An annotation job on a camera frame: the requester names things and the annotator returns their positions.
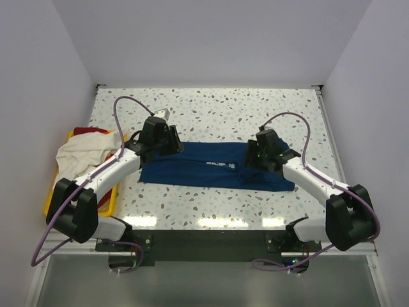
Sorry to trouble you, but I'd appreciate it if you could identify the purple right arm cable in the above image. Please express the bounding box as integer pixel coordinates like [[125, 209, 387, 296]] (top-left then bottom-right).
[[252, 111, 381, 272]]

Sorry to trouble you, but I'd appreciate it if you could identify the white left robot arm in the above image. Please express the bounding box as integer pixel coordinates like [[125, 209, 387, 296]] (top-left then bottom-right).
[[46, 116, 183, 251]]

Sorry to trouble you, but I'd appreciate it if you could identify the blue Mickey Mouse t-shirt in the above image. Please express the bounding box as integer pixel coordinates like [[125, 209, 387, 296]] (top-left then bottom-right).
[[139, 142, 295, 192]]

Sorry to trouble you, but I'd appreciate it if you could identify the aluminium frame rail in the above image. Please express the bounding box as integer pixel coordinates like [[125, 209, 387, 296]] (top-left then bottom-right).
[[40, 231, 378, 256]]

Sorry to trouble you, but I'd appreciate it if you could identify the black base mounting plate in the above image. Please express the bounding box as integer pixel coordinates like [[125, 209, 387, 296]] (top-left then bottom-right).
[[95, 230, 321, 269]]

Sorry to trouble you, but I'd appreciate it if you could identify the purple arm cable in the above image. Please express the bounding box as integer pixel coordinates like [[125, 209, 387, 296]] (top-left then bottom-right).
[[30, 95, 154, 274], [252, 111, 381, 272]]

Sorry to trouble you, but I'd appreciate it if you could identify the white t-shirt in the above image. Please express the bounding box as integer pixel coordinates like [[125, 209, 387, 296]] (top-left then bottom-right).
[[54, 130, 121, 184]]

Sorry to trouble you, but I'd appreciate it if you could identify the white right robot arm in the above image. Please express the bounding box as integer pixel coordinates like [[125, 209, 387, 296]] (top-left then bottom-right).
[[243, 129, 380, 251]]

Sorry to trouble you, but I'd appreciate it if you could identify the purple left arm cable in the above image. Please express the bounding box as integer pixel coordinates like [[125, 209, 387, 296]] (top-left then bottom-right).
[[30, 95, 154, 274]]

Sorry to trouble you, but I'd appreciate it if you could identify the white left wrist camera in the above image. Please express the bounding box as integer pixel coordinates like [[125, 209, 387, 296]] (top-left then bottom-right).
[[153, 109, 170, 121]]

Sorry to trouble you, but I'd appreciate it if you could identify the yellow plastic bin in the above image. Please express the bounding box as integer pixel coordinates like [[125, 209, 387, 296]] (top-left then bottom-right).
[[43, 130, 128, 218]]

